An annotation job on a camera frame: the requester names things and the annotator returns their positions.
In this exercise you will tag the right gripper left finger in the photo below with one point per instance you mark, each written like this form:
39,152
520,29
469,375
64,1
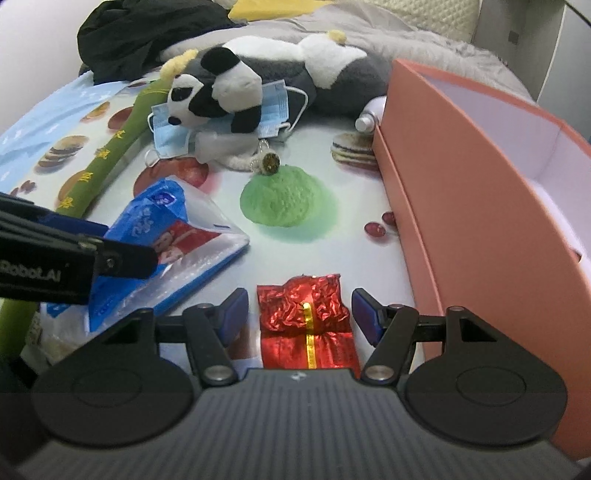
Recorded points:
210,329

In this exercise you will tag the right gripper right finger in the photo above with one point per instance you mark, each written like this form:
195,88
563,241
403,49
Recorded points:
390,329

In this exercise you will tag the red foil packet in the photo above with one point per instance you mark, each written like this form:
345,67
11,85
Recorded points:
304,325

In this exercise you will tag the blue white tissue pack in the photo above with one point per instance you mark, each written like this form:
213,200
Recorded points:
192,238

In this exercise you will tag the blue surgical mask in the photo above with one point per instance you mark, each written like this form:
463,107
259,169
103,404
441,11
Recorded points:
282,108

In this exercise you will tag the gold rhinestone charm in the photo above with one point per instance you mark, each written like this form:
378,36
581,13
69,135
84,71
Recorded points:
269,164

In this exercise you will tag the small panda plush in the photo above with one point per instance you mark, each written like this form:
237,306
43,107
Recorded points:
216,84

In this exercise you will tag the white fluffy scrunchie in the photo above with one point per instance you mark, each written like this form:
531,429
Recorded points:
245,160

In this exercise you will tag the green embroidered plush stick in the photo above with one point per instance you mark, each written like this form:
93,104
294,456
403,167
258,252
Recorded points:
16,316

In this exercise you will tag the pink open cardboard box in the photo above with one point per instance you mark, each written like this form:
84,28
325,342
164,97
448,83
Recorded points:
491,195

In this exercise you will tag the white small bottle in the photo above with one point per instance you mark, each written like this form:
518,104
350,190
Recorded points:
371,115

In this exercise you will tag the black clothing pile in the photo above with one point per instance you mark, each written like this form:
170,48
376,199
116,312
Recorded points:
122,40

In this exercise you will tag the large grey penguin plush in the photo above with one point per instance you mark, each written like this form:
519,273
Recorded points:
340,79

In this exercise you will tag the grey duvet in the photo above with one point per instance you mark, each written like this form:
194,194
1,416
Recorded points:
375,29

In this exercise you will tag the yellow pillow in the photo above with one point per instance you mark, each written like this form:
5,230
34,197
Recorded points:
255,10

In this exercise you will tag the white wardrobe cabinet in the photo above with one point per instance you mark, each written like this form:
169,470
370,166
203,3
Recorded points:
547,45

